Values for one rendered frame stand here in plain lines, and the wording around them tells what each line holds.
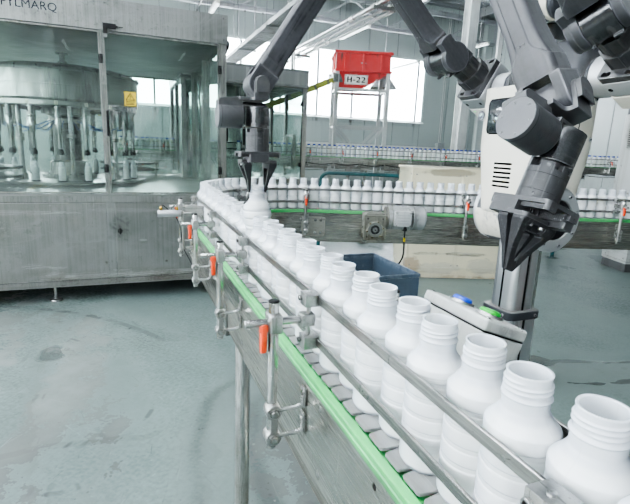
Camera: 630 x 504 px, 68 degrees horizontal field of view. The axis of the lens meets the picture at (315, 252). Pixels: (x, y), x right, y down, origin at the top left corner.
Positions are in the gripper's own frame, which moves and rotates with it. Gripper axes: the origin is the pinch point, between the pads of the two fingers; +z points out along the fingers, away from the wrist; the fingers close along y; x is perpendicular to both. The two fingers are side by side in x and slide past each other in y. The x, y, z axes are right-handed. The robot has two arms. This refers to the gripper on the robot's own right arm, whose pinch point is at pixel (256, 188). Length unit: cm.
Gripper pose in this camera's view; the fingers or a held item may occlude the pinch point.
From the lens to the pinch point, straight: 119.0
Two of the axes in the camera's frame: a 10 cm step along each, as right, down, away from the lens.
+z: -0.4, 9.8, 2.2
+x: 3.6, 2.2, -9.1
